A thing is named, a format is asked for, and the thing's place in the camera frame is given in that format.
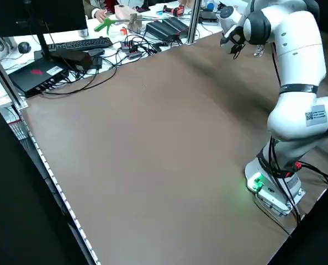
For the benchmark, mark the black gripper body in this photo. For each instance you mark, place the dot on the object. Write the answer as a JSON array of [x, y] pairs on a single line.
[[238, 36]]

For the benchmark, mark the clear dropper bottle blue cap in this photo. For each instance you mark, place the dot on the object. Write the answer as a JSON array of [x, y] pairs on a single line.
[[259, 52]]

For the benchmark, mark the person's forearm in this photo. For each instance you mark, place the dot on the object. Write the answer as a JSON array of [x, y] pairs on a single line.
[[89, 8]]

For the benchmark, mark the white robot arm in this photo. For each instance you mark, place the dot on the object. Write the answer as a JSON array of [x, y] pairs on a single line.
[[299, 55]]

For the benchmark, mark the black flat box device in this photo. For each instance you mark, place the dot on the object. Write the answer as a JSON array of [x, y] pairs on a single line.
[[209, 16]]

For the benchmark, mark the red and black power drill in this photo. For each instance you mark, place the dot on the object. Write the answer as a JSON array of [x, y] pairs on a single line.
[[175, 11]]

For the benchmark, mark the black power supply unit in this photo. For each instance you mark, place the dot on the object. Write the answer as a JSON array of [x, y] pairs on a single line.
[[164, 27]]

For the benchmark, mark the grey usb hub with plugs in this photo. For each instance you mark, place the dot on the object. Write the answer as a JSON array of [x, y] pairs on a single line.
[[132, 49]]

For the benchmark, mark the small orange plastic part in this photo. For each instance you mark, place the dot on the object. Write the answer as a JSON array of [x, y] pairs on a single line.
[[124, 31]]

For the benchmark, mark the light wooden block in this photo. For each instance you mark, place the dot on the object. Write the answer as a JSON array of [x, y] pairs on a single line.
[[124, 12]]

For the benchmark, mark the green plastic hand tool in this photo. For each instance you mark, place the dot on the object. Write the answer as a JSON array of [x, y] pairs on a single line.
[[106, 23]]

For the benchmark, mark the black power adapter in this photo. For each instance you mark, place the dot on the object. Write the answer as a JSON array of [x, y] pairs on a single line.
[[97, 63]]

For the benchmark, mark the black keyboard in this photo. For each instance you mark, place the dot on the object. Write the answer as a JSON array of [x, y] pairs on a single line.
[[81, 43]]

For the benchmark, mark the dark brown box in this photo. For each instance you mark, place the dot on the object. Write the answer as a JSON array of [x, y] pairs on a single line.
[[78, 59]]

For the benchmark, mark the black monitor stand pole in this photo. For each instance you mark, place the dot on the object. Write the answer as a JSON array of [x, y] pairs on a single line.
[[42, 44]]

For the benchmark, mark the black computer monitor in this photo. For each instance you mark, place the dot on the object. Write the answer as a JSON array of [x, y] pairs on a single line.
[[42, 13]]

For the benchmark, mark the black computer with red logo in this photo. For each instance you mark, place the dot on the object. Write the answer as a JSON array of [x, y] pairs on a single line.
[[28, 80]]

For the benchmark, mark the black computer mouse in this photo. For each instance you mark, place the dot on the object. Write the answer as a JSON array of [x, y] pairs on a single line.
[[24, 47]]

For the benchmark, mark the grey white device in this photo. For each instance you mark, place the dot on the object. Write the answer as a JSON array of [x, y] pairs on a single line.
[[2, 44]]

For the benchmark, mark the aluminium profile post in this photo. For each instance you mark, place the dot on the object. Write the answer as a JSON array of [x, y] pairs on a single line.
[[6, 80], [193, 22]]

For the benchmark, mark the grey metal bracket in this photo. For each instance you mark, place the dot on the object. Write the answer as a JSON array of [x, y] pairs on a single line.
[[135, 25]]

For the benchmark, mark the aluminium table edge rail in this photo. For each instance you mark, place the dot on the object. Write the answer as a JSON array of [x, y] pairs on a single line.
[[56, 187]]

